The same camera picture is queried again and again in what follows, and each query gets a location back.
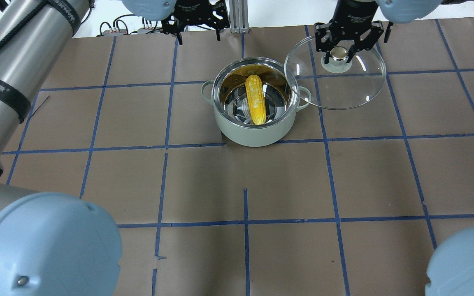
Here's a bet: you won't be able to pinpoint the aluminium frame post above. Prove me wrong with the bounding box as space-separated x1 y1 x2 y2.
229 0 250 34

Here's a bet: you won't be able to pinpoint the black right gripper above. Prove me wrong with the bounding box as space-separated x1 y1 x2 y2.
314 0 384 65

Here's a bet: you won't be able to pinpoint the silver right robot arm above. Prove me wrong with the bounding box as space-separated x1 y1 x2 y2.
205 18 474 296

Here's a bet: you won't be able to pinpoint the black cables and connectors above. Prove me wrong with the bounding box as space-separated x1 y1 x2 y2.
99 14 163 37

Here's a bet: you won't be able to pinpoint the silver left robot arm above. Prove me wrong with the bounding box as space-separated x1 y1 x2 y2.
0 15 243 296

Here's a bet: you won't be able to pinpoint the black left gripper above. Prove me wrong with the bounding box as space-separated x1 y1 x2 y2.
160 0 230 45

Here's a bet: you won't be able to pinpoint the yellow plastic corn cob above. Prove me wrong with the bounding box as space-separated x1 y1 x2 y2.
245 75 266 125

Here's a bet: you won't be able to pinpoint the glass pot lid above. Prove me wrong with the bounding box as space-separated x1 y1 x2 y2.
283 36 387 110

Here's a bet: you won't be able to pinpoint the pale green cooking pot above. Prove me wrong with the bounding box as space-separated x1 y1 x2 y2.
201 57 312 147

